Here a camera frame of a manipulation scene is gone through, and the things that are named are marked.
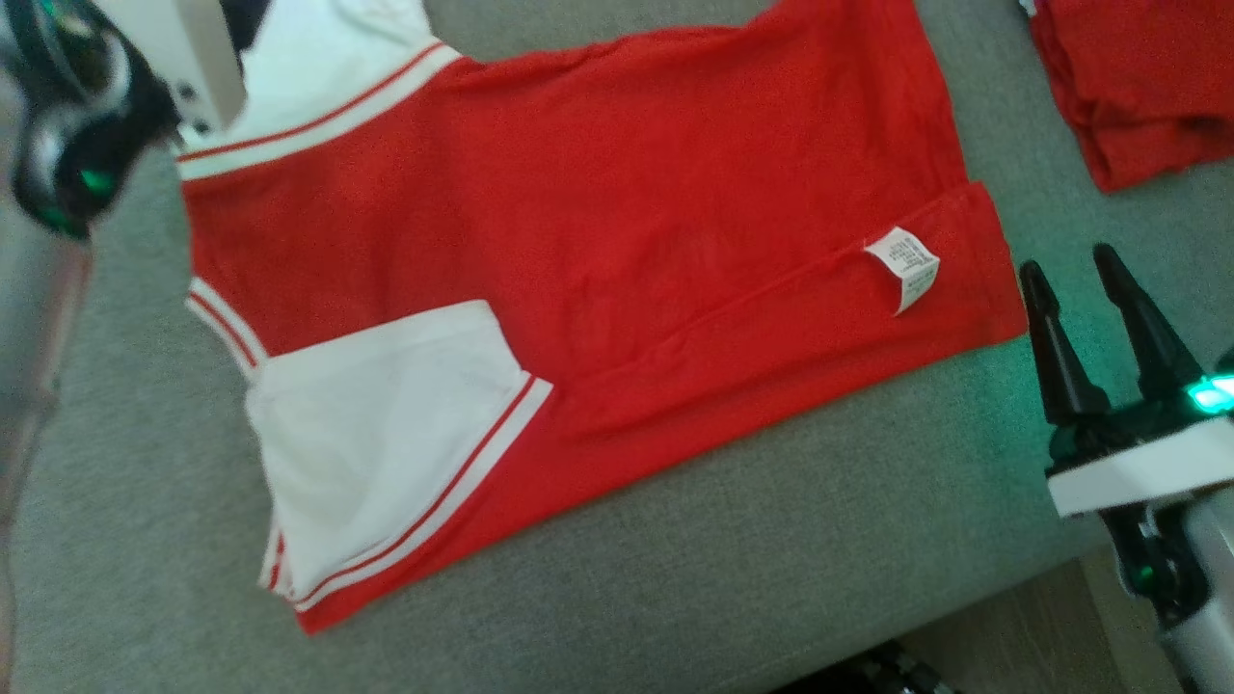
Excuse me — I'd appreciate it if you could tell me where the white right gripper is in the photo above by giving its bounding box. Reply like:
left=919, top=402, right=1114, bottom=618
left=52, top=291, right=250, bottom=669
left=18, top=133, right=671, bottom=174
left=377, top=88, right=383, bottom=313
left=1019, top=242, right=1234, bottom=628

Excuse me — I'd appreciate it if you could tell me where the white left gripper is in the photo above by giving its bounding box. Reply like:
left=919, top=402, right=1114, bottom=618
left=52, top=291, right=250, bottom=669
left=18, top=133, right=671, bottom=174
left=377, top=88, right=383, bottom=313
left=0, top=0, right=272, bottom=242

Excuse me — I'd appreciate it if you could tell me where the red and white basketball jersey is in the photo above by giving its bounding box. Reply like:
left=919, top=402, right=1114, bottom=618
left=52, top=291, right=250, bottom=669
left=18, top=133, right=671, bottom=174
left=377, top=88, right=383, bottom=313
left=175, top=0, right=1030, bottom=637

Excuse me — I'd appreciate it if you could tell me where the folded plain red garment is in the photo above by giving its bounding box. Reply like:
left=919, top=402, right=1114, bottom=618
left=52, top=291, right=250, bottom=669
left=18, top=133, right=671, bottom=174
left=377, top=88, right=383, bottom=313
left=1020, top=0, right=1234, bottom=195

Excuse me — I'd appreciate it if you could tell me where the large grey sofa seat cushion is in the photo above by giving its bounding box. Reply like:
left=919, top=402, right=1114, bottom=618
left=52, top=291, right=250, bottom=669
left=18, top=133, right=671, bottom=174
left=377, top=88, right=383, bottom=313
left=0, top=0, right=1234, bottom=694

